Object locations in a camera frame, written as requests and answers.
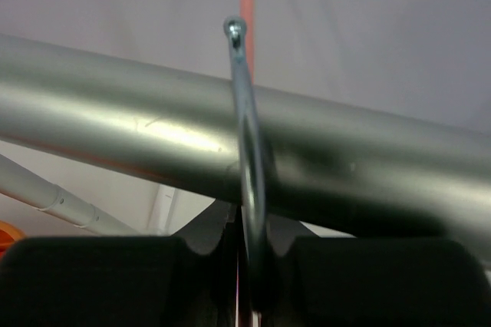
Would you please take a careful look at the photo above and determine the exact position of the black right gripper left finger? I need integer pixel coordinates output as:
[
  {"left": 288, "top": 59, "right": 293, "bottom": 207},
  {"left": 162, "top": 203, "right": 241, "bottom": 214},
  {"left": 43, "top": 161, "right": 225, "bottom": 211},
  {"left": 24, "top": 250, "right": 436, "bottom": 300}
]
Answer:
[{"left": 1, "top": 201, "right": 237, "bottom": 326}]

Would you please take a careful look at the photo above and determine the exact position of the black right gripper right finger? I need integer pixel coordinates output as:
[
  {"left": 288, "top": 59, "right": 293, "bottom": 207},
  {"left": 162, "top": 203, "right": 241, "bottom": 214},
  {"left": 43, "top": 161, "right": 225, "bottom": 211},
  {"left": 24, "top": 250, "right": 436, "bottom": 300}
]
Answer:
[{"left": 262, "top": 216, "right": 490, "bottom": 326}]

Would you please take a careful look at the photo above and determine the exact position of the white and metal clothes rack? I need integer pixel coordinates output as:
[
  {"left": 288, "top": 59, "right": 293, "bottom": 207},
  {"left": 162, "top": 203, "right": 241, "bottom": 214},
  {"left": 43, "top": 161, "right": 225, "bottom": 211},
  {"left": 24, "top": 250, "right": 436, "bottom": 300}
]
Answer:
[{"left": 1, "top": 35, "right": 490, "bottom": 265}]

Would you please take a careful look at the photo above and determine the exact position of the orange plastic basket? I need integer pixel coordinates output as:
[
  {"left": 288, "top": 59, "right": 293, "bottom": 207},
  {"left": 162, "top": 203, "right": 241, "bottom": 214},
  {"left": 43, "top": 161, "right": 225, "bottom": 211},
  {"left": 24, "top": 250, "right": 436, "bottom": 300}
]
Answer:
[{"left": 0, "top": 221, "right": 26, "bottom": 257}]

